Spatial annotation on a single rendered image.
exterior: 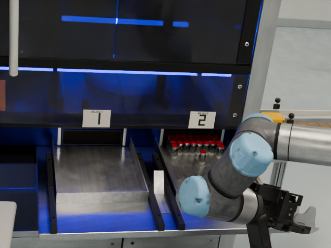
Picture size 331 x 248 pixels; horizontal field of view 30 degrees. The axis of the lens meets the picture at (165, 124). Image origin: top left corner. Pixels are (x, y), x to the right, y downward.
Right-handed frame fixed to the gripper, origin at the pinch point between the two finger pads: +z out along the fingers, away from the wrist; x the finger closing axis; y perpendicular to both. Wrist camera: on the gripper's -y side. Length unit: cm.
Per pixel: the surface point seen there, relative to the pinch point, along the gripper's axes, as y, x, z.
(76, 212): -18, 57, -26
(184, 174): -2, 63, 11
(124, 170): -6, 71, -6
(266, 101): 44, 273, 230
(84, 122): 5, 80, -19
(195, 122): 15, 68, 13
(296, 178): -3, 173, 181
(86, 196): -14, 59, -23
